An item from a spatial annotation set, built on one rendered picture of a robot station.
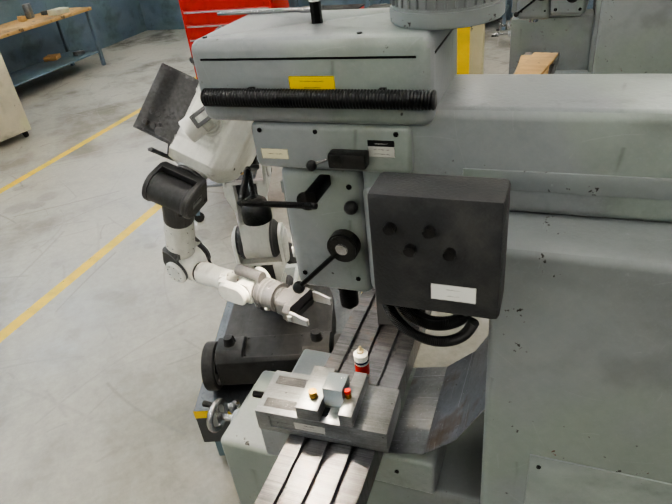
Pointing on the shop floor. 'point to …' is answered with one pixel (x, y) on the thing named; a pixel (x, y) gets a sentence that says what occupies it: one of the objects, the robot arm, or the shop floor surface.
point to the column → (581, 364)
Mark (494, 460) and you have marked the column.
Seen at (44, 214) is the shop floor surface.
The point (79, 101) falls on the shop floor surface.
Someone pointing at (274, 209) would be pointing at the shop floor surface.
